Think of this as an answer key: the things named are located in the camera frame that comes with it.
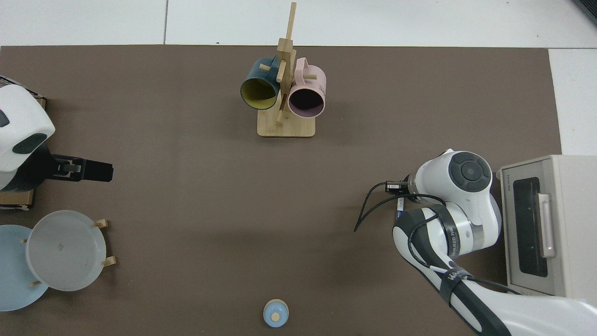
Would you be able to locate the grey plate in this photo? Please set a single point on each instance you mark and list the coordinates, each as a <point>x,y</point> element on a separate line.
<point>65,252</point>

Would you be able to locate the wooden plate rack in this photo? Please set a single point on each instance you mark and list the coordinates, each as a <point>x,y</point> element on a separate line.
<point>109,261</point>

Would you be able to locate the brown table cloth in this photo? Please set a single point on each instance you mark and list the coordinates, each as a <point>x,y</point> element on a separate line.
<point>210,210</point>

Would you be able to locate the light blue plate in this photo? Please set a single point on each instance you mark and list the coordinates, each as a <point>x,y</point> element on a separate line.
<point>14,275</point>

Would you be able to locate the dark blue mug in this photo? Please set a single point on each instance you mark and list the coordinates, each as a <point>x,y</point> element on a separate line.
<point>254,74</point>

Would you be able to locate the wooden cup stand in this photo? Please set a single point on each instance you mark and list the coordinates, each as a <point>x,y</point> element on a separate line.
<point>287,128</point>

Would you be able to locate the small blue round thing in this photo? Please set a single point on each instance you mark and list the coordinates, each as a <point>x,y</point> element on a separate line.
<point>275,313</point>

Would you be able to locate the pink mug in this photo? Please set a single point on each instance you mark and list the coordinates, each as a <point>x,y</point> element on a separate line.
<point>310,81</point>

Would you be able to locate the pale toaster oven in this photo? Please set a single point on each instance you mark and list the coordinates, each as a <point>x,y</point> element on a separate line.
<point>569,210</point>

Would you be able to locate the dark grey equipment corner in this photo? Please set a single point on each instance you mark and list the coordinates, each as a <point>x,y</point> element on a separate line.
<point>588,8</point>

